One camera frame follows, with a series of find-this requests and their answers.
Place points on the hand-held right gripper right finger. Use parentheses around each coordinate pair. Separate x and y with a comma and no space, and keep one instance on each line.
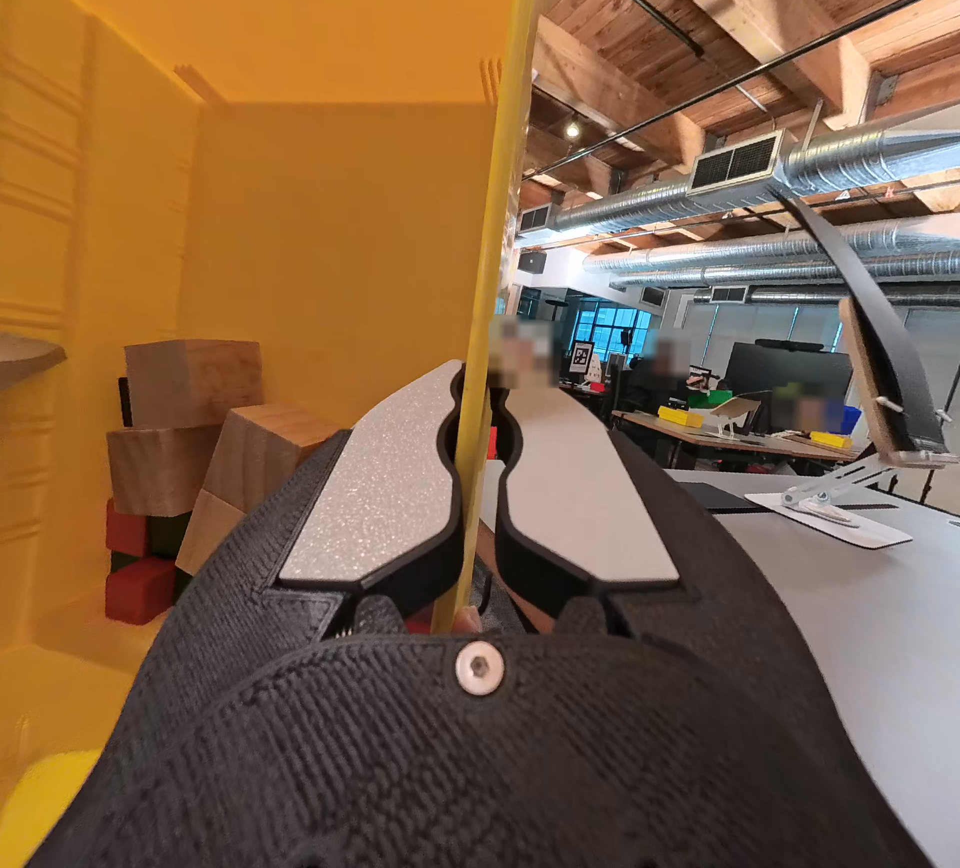
(577,493)

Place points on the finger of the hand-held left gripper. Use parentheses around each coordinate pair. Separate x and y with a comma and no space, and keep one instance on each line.
(22,354)

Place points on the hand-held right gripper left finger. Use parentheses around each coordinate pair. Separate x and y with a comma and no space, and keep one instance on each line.
(375,493)

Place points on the pile of wooden cubes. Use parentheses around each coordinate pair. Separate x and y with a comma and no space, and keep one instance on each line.
(187,380)

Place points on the yellow plastic box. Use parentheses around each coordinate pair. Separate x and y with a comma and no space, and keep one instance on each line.
(337,207)

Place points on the wooden work table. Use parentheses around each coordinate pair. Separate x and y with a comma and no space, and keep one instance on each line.
(675,436)

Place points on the yellow bin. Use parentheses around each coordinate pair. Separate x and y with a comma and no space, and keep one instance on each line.
(831,440)
(681,416)

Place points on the black and white marker board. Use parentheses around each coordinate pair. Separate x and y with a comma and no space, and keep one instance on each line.
(582,356)

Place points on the green bin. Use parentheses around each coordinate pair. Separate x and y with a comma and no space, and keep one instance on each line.
(709,400)

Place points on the grid window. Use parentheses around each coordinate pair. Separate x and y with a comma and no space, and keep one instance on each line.
(611,331)

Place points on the white laptop stand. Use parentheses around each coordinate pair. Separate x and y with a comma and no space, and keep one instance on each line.
(739,414)

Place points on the black monitor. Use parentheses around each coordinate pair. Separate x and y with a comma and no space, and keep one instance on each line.
(780,373)

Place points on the white tilting stand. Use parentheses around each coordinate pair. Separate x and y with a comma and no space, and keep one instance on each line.
(840,526)

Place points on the blue bin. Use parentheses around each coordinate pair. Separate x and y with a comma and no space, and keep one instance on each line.
(847,418)

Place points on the long black ceiling rod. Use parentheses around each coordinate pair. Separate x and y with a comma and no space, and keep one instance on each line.
(750,74)

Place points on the black wall speaker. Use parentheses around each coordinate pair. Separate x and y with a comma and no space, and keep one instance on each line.
(530,262)

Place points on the medium silver air duct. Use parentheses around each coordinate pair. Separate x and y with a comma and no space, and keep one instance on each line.
(750,256)

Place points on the thin silver air duct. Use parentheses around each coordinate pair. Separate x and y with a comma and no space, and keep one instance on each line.
(810,295)

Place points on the large silver air duct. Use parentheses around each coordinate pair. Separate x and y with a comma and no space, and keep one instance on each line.
(862,155)

